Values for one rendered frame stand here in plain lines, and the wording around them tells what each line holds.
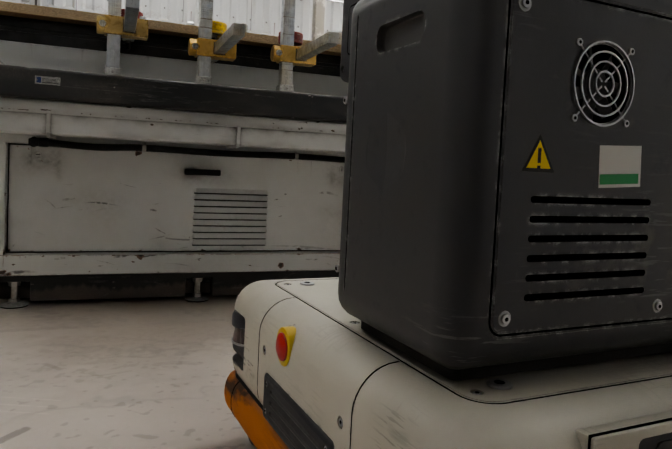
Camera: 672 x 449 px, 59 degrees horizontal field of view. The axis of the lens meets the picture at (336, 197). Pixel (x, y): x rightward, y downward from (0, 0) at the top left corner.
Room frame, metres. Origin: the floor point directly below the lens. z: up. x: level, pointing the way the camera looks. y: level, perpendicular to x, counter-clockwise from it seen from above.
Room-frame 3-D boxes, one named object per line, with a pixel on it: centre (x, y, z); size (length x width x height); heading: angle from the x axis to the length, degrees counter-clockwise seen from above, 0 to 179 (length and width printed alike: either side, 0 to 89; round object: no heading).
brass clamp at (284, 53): (1.85, 0.15, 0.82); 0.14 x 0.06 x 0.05; 111
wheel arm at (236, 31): (1.68, 0.34, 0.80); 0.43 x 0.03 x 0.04; 21
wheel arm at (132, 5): (1.59, 0.57, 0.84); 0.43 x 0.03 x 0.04; 21
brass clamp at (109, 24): (1.67, 0.62, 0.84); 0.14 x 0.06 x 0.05; 111
